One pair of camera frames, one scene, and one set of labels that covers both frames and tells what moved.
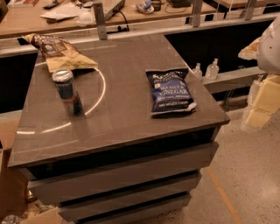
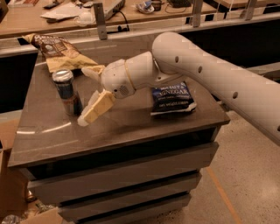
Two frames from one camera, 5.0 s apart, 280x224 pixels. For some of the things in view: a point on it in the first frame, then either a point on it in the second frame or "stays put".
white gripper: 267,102 to 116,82
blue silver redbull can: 70,95 stays put
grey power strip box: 111,6 stays put
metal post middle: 196,13 stays put
